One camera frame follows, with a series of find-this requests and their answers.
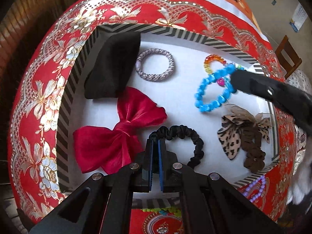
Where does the patterned white cushion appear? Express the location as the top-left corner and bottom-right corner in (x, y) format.
(285, 69), (312, 149)

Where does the red satin hair bow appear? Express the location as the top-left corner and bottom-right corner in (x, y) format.
(73, 86), (168, 174)

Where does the wooden slatted cabinet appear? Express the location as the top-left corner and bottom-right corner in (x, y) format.
(0, 0), (83, 188)

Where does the black scrunchie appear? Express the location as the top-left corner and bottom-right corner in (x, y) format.
(148, 125), (204, 168)

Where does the black velvet hair bow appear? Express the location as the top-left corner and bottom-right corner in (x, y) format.
(84, 31), (142, 100)

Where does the green bead bracelet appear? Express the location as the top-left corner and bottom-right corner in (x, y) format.
(143, 207), (182, 213)

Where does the striped cardboard box tray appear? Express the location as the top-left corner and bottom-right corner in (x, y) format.
(57, 23), (281, 209)

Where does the red floral tablecloth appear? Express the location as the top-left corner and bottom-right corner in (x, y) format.
(7, 0), (300, 234)

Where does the grey hair tie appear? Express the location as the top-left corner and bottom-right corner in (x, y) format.
(135, 49), (175, 82)

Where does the purple bead bracelet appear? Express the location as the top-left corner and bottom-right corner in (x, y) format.
(242, 175), (267, 201)

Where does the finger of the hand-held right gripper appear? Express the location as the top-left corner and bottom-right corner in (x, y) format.
(230, 70), (312, 137)

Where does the rainbow bead bracelet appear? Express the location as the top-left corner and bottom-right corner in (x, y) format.
(204, 54), (226, 74)

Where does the blue bead bracelet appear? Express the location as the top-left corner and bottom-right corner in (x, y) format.
(194, 65), (238, 113)

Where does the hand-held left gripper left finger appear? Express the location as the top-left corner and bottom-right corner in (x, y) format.
(29, 138), (154, 234)

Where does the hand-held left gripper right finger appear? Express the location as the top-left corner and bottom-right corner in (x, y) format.
(158, 139), (284, 234)

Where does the leopard print hair bow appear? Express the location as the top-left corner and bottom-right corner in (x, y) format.
(217, 104), (273, 161)

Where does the wooden chair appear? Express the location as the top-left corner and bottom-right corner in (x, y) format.
(275, 35), (303, 78)

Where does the person's right forearm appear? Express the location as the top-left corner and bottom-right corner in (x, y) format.
(286, 149), (312, 205)

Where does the wall poster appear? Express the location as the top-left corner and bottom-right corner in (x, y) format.
(290, 5), (306, 32)

